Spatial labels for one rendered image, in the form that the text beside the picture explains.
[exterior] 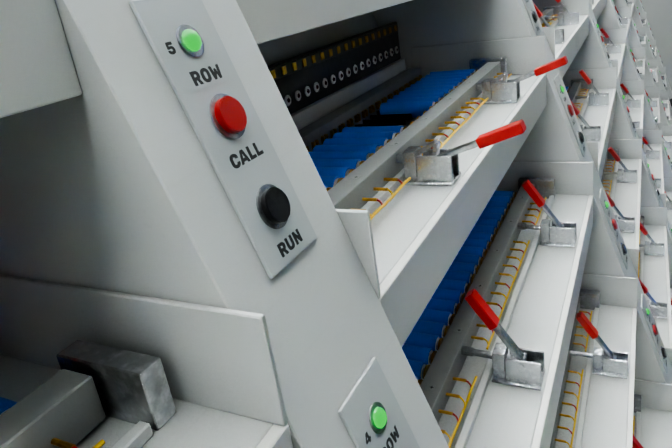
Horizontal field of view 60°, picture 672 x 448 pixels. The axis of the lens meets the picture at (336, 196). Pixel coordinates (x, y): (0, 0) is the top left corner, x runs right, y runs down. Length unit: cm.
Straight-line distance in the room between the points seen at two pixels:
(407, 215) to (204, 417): 21
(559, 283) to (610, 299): 31
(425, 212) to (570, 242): 37
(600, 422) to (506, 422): 29
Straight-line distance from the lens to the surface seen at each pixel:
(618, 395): 82
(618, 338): 92
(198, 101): 24
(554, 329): 61
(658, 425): 107
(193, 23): 26
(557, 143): 89
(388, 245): 37
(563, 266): 71
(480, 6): 87
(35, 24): 23
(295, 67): 61
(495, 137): 44
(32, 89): 22
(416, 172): 47
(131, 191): 23
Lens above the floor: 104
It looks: 10 degrees down
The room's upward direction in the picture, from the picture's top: 25 degrees counter-clockwise
